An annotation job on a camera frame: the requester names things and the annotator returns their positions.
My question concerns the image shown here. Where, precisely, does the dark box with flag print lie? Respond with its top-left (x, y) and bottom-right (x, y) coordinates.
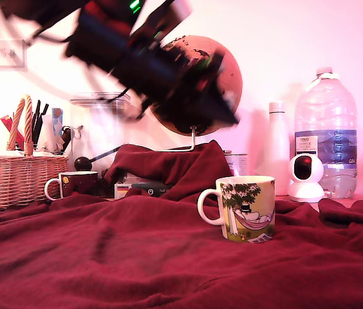
top-left (114, 182), bottom-right (173, 198)

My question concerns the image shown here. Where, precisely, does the white slim bottle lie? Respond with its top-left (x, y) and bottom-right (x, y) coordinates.
top-left (254, 101), bottom-right (291, 196)

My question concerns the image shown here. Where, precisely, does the dark red fleece cloth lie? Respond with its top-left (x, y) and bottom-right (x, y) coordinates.
top-left (0, 140), bottom-right (363, 309)

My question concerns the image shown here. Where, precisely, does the black round-headed ladle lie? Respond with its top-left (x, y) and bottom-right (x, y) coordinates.
top-left (73, 145), bottom-right (125, 172)

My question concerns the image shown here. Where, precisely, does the black cable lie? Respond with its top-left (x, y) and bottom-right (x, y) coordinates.
top-left (86, 64), bottom-right (131, 104)
top-left (30, 27), bottom-right (73, 44)

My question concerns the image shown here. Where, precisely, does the clear plastic container with lid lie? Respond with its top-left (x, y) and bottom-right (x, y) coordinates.
top-left (69, 92), bottom-right (132, 174)

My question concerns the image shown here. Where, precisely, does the large clear water bottle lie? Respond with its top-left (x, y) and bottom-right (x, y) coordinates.
top-left (293, 66), bottom-right (358, 200)

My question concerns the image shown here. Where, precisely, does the white cardboard box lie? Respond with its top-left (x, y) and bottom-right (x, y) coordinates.
top-left (124, 173), bottom-right (156, 186)

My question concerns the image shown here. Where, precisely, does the dark red mug white handle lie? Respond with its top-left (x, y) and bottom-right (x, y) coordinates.
top-left (44, 171), bottom-right (100, 201)

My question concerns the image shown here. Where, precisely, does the red flat utensil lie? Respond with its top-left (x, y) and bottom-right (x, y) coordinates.
top-left (0, 115), bottom-right (25, 151)

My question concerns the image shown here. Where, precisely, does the metal tin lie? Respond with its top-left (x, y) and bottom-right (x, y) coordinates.
top-left (225, 151), bottom-right (249, 177)

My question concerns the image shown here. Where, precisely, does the brown-handled utensil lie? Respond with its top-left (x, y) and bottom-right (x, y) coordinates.
top-left (59, 126), bottom-right (73, 153)

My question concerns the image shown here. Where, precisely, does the black thin utensil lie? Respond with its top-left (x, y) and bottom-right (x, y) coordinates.
top-left (32, 100), bottom-right (42, 147)
top-left (38, 103), bottom-right (50, 129)

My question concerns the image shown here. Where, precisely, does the blue tool with cork disc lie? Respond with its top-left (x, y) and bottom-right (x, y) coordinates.
top-left (51, 108), bottom-right (64, 136)

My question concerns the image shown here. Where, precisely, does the small white round camera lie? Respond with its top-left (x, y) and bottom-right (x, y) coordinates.
top-left (287, 154), bottom-right (326, 203)

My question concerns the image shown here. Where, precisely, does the cork globe on metal stand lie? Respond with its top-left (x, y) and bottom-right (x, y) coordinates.
top-left (149, 35), bottom-right (243, 152)

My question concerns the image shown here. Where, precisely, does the wicker basket with handle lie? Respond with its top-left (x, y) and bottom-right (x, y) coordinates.
top-left (0, 94), bottom-right (70, 212)

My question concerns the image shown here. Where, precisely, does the cartoon print mug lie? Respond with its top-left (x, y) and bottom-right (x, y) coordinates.
top-left (196, 175), bottom-right (276, 244)

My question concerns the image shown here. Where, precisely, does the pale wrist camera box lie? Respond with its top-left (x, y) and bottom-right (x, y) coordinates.
top-left (129, 0), bottom-right (192, 36)

